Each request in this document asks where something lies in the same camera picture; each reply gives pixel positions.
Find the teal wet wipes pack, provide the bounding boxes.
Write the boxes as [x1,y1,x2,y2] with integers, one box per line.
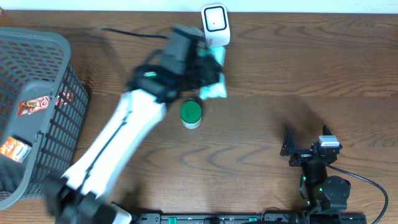
[199,46,228,100]

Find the green lid jar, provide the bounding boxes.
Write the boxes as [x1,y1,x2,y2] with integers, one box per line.
[180,101,202,129]

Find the orange Top chocolate bar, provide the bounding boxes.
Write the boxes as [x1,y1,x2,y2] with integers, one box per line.
[17,90,76,116]

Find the orange small box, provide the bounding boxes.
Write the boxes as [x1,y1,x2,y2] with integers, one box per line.
[1,137,32,163]

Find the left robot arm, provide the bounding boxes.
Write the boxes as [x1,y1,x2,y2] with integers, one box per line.
[44,47,226,223]

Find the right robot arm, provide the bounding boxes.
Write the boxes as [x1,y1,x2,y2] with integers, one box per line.
[280,126,351,212]

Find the white barcode scanner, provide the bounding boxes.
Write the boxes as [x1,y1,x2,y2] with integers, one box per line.
[201,4,231,48]

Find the grey plastic basket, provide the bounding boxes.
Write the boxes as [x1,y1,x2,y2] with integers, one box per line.
[1,27,90,210]

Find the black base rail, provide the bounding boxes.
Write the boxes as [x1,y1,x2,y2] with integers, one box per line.
[131,210,367,224]

